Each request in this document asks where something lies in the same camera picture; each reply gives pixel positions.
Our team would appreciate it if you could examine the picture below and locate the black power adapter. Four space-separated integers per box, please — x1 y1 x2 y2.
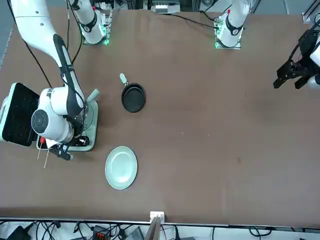
5 225 31 240

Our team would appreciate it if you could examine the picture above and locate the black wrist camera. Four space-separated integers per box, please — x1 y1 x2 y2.
49 142 73 161

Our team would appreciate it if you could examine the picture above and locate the pale green round plate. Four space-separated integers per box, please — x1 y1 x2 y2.
104 146 139 190

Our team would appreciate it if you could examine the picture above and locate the black left arm base cable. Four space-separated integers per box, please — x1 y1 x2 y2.
161 12 219 32

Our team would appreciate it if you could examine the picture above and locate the knobbly orange sausage skewer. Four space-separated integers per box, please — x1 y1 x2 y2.
43 146 50 169

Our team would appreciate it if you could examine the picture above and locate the black device with orange display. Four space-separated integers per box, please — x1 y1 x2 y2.
91 225 111 240

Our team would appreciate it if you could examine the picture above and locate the aluminium profile post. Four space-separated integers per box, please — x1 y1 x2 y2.
145 211 166 240

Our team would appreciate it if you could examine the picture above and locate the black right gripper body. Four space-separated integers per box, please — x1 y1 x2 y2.
65 114 87 141

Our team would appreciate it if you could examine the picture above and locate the black frying pan white handle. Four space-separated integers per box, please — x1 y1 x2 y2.
119 72 147 114

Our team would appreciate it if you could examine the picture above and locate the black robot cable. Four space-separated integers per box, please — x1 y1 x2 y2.
65 0 85 66

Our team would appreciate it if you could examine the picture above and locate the grey power adapter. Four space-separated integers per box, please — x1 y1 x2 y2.
129 226 145 240

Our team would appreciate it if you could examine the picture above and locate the smooth red sausage skewer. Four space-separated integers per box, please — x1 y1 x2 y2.
36 136 46 161

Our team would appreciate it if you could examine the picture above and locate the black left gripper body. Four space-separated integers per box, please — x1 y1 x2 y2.
297 30 320 69

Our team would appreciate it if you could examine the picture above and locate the pale green multifunctional cooking machine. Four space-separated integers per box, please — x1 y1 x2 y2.
0 82 99 153

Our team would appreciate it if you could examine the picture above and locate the aluminium frame rack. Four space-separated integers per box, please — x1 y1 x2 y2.
301 0 320 24

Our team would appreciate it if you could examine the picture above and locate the white power strip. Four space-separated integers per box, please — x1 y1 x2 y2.
154 3 181 15

